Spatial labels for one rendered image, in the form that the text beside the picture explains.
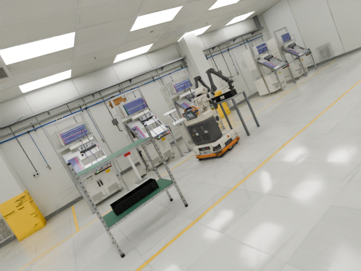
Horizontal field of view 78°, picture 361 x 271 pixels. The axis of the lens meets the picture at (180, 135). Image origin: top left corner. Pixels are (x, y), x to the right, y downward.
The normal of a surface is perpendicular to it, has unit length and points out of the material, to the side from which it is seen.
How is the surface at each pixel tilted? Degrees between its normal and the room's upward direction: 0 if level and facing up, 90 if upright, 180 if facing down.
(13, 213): 90
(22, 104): 90
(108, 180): 90
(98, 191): 90
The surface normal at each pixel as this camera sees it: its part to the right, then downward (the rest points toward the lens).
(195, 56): 0.47, -0.10
